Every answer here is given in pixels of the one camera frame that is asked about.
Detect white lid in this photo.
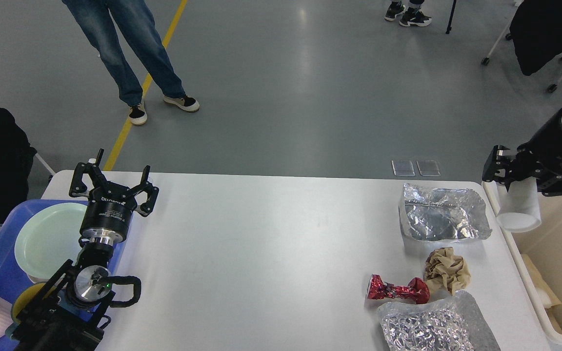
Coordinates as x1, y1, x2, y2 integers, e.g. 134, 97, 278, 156
497, 177, 542, 233

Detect person in black and jeans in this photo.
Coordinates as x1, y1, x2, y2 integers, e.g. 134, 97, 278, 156
61, 0, 201, 126

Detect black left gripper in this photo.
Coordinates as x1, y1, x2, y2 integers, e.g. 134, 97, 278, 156
68, 149, 159, 244

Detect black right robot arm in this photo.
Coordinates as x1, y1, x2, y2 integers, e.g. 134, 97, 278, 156
482, 108, 562, 197

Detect blue plastic tray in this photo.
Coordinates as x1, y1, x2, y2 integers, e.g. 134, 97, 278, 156
0, 200, 123, 351

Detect silver foil bag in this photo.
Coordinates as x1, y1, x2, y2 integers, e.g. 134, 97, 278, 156
399, 183, 493, 242
377, 290, 501, 351

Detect black jacket on chair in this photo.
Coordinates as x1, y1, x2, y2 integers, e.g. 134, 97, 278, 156
501, 0, 562, 76

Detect dark teal mug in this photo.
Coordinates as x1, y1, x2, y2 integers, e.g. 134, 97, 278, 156
6, 283, 66, 351

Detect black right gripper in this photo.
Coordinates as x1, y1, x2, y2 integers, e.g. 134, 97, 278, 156
482, 108, 562, 197

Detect pink plate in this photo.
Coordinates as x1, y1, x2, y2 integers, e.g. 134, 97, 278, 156
25, 274, 49, 284

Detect brown paper bag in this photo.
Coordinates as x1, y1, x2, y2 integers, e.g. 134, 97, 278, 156
521, 253, 562, 334

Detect crumpled brown paper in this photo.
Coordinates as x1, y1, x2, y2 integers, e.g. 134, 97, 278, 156
423, 247, 471, 295

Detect red foil wrapper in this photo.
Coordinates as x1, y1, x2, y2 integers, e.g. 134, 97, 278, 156
366, 274, 430, 304

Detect light green plate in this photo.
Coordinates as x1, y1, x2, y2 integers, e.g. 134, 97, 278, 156
14, 202, 87, 278

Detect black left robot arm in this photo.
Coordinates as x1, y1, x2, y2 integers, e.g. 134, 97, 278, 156
6, 149, 159, 351

